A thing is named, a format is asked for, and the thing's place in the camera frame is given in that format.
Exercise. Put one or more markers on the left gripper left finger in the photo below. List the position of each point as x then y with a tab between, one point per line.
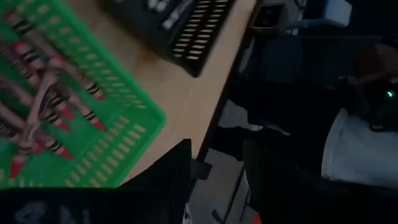
140	205

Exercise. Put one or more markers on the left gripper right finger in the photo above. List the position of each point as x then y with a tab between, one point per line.
295	205

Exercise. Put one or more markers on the black plastic basket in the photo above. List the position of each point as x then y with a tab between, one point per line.
199	40

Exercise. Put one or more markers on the green plastic basket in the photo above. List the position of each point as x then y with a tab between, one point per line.
124	130

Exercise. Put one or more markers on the person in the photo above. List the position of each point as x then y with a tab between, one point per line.
357	149

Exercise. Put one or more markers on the person's hand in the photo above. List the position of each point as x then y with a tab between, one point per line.
376	62

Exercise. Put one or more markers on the grey table-level camera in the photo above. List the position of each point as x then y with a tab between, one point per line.
269	17

